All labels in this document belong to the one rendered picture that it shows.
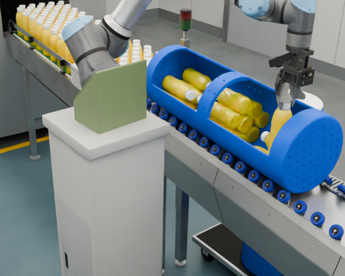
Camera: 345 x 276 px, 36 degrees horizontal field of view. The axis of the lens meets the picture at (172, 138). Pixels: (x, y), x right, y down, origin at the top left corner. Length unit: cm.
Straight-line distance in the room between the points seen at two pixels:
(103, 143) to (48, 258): 147
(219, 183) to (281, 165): 39
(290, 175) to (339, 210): 21
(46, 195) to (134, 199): 177
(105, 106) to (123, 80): 10
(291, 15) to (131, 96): 57
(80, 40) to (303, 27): 71
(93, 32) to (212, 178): 72
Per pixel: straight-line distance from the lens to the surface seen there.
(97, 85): 167
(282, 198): 180
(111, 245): 191
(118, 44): 190
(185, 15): 286
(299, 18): 162
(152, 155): 182
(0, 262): 309
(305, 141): 174
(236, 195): 196
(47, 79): 325
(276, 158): 172
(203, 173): 210
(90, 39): 178
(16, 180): 378
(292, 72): 166
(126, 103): 176
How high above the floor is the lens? 192
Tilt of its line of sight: 27 degrees down
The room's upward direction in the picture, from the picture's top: 1 degrees clockwise
